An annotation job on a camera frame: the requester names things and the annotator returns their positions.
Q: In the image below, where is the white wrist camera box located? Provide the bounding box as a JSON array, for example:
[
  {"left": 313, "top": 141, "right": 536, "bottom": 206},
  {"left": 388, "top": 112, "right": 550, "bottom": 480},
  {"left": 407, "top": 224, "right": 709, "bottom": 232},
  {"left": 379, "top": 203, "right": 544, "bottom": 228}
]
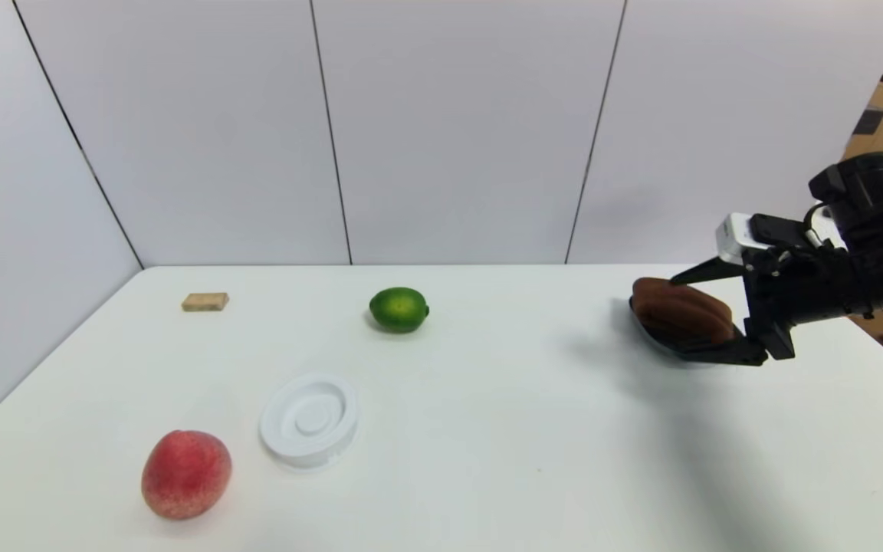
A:
[{"left": 715, "top": 212, "right": 826, "bottom": 267}]

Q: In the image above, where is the green lime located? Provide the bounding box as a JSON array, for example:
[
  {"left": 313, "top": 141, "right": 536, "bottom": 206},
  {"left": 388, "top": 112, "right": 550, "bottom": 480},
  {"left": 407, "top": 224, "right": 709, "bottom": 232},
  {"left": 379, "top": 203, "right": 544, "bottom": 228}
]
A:
[{"left": 369, "top": 287, "right": 430, "bottom": 334}]

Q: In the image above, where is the small tan wooden block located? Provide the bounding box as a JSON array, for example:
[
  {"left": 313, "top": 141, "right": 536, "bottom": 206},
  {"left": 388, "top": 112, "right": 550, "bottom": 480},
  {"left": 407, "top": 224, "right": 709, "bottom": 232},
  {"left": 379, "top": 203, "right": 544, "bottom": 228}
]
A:
[{"left": 181, "top": 293, "right": 230, "bottom": 313}]

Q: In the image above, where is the brown towel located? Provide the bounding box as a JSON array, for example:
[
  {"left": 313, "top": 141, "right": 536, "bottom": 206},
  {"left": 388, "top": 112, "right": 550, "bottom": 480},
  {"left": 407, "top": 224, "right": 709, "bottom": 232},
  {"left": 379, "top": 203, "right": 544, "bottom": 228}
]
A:
[{"left": 632, "top": 277, "right": 735, "bottom": 346}]

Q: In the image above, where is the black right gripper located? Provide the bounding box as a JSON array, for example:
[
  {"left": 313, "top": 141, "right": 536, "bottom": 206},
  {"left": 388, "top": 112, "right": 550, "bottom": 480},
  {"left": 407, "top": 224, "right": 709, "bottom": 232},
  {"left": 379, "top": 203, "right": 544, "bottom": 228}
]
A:
[{"left": 670, "top": 245, "right": 854, "bottom": 366}]

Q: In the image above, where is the grey plastic dish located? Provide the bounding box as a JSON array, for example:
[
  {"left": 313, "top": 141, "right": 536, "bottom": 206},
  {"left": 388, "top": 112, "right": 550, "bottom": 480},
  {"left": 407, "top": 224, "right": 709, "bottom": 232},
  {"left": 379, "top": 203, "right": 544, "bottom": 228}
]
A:
[{"left": 629, "top": 297, "right": 691, "bottom": 359}]

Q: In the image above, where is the red peach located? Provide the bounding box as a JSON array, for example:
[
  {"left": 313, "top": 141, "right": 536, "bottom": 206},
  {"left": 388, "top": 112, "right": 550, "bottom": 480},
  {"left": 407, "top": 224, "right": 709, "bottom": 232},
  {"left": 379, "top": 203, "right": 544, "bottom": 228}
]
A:
[{"left": 140, "top": 429, "right": 233, "bottom": 521}]

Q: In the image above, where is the white round plastic lid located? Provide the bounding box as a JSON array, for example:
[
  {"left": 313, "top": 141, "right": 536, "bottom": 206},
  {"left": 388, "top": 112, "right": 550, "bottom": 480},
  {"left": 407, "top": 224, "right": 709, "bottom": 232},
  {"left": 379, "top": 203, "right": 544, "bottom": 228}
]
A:
[{"left": 259, "top": 373, "right": 360, "bottom": 469}]

